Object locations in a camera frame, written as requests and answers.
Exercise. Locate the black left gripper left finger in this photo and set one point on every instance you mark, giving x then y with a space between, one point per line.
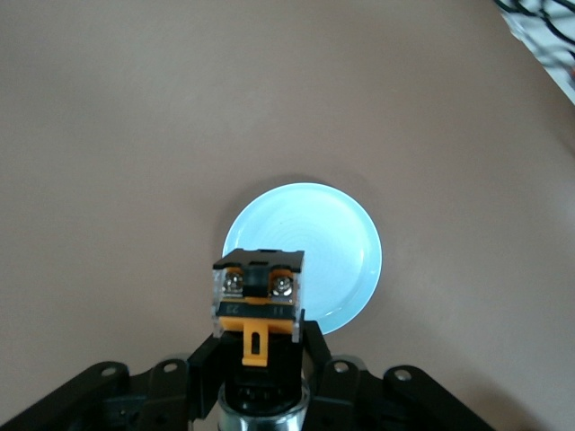
204 372

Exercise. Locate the brown table mat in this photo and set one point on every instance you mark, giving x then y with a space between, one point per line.
135 134

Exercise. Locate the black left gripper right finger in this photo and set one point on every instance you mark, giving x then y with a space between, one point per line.
316 354

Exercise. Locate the light blue round plate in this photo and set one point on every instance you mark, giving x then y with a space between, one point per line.
323 233

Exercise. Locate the black orange push-button switch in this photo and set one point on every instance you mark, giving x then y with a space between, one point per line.
256 310

